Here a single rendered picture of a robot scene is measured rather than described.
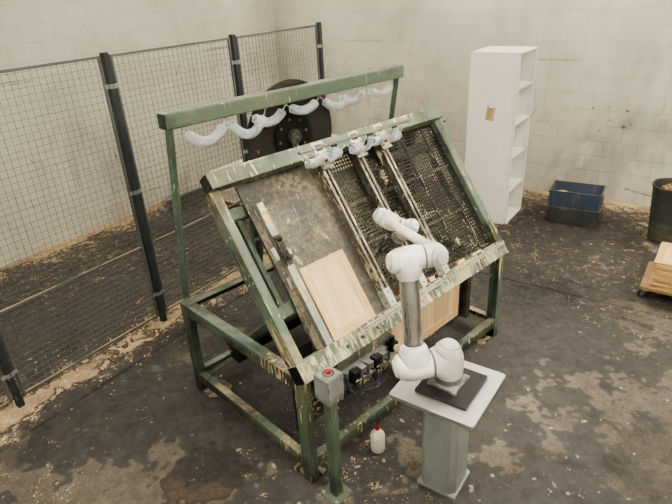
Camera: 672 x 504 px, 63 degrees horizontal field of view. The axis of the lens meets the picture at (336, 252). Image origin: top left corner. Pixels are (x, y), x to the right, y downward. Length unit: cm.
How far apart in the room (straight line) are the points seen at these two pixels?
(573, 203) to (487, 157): 118
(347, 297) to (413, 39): 585
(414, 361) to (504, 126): 433
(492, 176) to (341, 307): 402
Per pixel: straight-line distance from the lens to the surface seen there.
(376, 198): 383
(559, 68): 805
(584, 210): 729
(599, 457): 414
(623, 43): 787
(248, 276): 318
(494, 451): 400
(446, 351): 305
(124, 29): 818
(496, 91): 682
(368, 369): 341
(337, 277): 348
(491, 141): 696
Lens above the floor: 283
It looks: 26 degrees down
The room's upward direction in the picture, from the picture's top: 3 degrees counter-clockwise
